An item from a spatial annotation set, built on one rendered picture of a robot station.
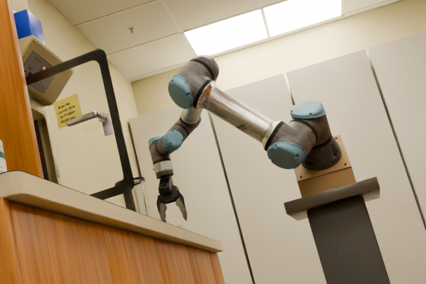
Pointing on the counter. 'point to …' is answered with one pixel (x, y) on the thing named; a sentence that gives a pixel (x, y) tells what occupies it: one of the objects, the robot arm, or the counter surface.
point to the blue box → (28, 25)
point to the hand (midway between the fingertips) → (174, 220)
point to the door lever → (87, 118)
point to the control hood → (26, 47)
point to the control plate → (35, 64)
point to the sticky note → (67, 109)
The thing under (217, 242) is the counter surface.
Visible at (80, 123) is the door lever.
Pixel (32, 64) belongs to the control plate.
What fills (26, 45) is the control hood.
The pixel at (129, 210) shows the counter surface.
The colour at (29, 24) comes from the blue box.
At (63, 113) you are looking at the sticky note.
